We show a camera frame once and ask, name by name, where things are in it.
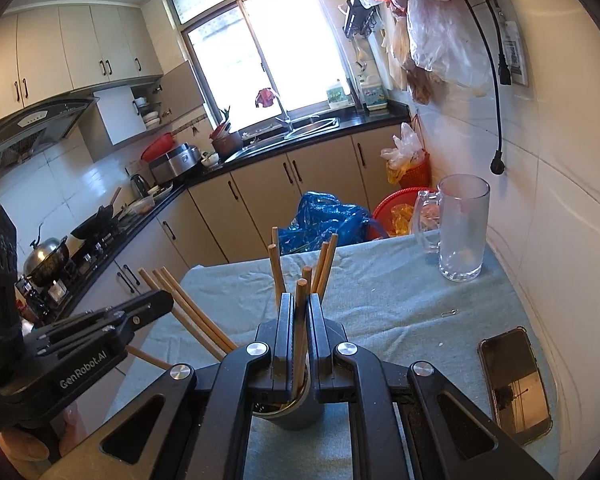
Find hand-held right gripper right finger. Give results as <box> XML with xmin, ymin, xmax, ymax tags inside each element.
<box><xmin>305</xmin><ymin>294</ymin><xmax>553</xmax><ymax>480</ymax></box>

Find white plastic bag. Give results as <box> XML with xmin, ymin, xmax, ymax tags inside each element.
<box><xmin>380</xmin><ymin>122</ymin><xmax>427</xmax><ymax>184</ymax></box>

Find grey range hood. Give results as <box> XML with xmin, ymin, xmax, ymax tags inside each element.
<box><xmin>0</xmin><ymin>97</ymin><xmax>101</xmax><ymax>189</ymax></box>

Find steel faucet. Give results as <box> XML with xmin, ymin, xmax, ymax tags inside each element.
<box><xmin>272</xmin><ymin>92</ymin><xmax>295</xmax><ymax>134</ymax></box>

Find detergent bottle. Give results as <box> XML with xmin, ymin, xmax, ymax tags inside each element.
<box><xmin>357</xmin><ymin>74</ymin><xmax>389</xmax><ymax>111</ymax></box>
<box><xmin>326</xmin><ymin>79</ymin><xmax>354</xmax><ymax>110</ymax></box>

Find blue plastic bag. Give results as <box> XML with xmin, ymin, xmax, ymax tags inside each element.
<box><xmin>279</xmin><ymin>191</ymin><xmax>376</xmax><ymax>256</ymax></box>

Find kitchen window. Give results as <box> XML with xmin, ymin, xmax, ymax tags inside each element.
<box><xmin>162</xmin><ymin>0</ymin><xmax>361</xmax><ymax>134</ymax></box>

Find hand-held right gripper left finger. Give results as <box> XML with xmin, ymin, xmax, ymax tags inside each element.
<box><xmin>55</xmin><ymin>294</ymin><xmax>297</xmax><ymax>480</ymax></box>

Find red plastic basin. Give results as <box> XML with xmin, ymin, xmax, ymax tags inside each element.
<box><xmin>371</xmin><ymin>187</ymin><xmax>439</xmax><ymax>239</ymax></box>

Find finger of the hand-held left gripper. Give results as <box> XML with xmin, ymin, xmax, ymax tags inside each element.
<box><xmin>22</xmin><ymin>289</ymin><xmax>175</xmax><ymax>362</ymax></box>

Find clear glass mug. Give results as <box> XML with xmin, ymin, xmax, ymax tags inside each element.
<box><xmin>412</xmin><ymin>174</ymin><xmax>491</xmax><ymax>283</ymax></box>

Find hanging clear plastic bags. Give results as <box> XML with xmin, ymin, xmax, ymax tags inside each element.
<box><xmin>337</xmin><ymin>0</ymin><xmax>496</xmax><ymax>102</ymax></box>

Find beige cabinets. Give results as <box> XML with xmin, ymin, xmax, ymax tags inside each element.
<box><xmin>70</xmin><ymin>132</ymin><xmax>422</xmax><ymax>322</ymax></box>
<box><xmin>0</xmin><ymin>4</ymin><xmax>164</xmax><ymax>134</ymax></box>

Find teal table cloth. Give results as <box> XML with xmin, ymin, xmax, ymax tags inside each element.
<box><xmin>105</xmin><ymin>232</ymin><xmax>563</xmax><ymax>480</ymax></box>

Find stacked white dishes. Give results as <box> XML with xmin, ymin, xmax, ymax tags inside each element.
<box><xmin>132</xmin><ymin>96</ymin><xmax>162</xmax><ymax>129</ymax></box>

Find gas stove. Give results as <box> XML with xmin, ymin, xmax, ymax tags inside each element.
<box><xmin>17</xmin><ymin>230</ymin><xmax>126</xmax><ymax>312</ymax></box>

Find steel pot with lid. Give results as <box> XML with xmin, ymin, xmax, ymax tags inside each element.
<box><xmin>22</xmin><ymin>222</ymin><xmax>71</xmax><ymax>286</ymax></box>

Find red plastic lid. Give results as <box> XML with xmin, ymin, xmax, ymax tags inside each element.
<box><xmin>140</xmin><ymin>132</ymin><xmax>175</xmax><ymax>164</ymax></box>

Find brown clay pot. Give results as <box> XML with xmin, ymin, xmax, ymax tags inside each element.
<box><xmin>211</xmin><ymin>130</ymin><xmax>245</xmax><ymax>159</ymax></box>

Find dark wooden chopstick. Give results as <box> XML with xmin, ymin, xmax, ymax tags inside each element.
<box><xmin>271</xmin><ymin>226</ymin><xmax>287</xmax><ymax>311</ymax></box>

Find beige lower cabinets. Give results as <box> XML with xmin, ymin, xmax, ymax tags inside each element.
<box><xmin>70</xmin><ymin>132</ymin><xmax>422</xmax><ymax>322</ymax></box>

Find yellow plastic bag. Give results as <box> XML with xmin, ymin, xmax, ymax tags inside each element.
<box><xmin>391</xmin><ymin>204</ymin><xmax>416</xmax><ymax>236</ymax></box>

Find black countertop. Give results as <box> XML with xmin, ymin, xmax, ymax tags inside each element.
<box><xmin>17</xmin><ymin>104</ymin><xmax>412</xmax><ymax>332</ymax></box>

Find open wall cabinet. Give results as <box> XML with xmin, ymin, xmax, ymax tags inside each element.
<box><xmin>92</xmin><ymin>60</ymin><xmax>206</xmax><ymax>149</ymax></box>

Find black wok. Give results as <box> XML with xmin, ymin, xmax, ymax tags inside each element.
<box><xmin>70</xmin><ymin>187</ymin><xmax>124</xmax><ymax>241</ymax></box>

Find silver rice cooker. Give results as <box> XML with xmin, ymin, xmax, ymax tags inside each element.
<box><xmin>148</xmin><ymin>142</ymin><xmax>202</xmax><ymax>185</ymax></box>

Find black smartphone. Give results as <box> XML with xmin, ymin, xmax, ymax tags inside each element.
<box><xmin>477</xmin><ymin>326</ymin><xmax>553</xmax><ymax>447</ymax></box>

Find red plastic basket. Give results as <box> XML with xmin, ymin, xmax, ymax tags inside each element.
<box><xmin>387</xmin><ymin>152</ymin><xmax>431</xmax><ymax>189</ymax></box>

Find black power cable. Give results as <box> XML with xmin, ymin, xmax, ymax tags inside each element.
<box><xmin>481</xmin><ymin>0</ymin><xmax>514</xmax><ymax>87</ymax></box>
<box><xmin>461</xmin><ymin>0</ymin><xmax>509</xmax><ymax>177</ymax></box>

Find beige upper cabinets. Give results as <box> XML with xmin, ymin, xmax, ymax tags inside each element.
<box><xmin>0</xmin><ymin>4</ymin><xmax>164</xmax><ymax>134</ymax></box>

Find steel sink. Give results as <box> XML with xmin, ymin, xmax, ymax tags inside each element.
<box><xmin>240</xmin><ymin>116</ymin><xmax>341</xmax><ymax>154</ymax></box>

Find person's left hand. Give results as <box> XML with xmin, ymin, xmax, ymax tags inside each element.
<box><xmin>0</xmin><ymin>402</ymin><xmax>89</xmax><ymax>464</ymax></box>

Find dark grey chopstick holder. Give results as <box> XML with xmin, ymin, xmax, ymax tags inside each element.
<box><xmin>253</xmin><ymin>305</ymin><xmax>349</xmax><ymax>432</ymax></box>

